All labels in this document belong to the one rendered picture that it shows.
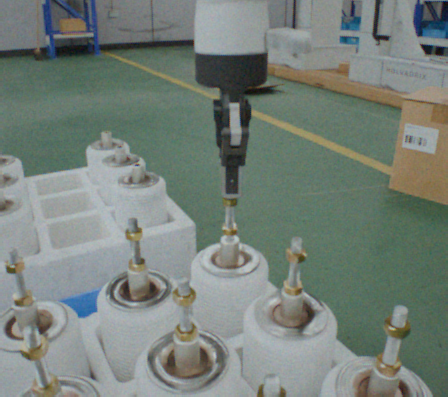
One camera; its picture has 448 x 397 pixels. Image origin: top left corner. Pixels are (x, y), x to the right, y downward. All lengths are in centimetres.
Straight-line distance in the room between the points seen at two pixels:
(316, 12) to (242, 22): 310
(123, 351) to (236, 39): 34
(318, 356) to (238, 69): 28
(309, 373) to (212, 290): 14
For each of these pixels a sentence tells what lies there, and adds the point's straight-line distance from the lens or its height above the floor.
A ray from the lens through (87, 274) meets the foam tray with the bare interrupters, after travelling 73.
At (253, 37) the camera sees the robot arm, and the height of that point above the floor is 52.
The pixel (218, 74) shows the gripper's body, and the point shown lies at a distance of 41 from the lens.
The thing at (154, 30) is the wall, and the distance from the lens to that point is 665.
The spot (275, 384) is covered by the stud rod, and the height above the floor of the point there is 34.
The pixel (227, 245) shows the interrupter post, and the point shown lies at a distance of 50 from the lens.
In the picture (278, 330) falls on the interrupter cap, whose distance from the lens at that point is 43.
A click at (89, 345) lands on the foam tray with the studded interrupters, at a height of 18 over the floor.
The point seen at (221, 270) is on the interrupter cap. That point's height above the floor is 25.
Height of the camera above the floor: 54
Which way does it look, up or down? 22 degrees down
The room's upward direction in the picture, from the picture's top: straight up
